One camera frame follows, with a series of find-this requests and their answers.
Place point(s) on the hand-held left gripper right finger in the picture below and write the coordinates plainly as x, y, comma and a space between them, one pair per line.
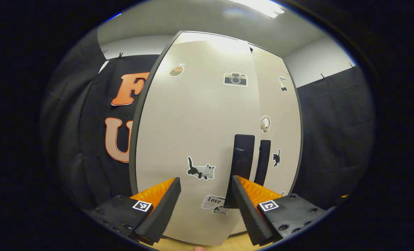
248, 216

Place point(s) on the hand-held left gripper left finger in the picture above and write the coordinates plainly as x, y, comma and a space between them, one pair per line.
161, 216

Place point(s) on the white shoe cabinet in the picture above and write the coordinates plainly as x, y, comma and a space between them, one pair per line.
132, 153

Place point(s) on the white shoe cabinet door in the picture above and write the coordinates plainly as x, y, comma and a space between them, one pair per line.
283, 104
193, 122

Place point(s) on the black backdrop cloth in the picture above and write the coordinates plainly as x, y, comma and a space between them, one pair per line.
335, 139
88, 167

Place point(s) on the large ceiling light panel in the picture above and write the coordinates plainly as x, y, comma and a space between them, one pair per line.
259, 7

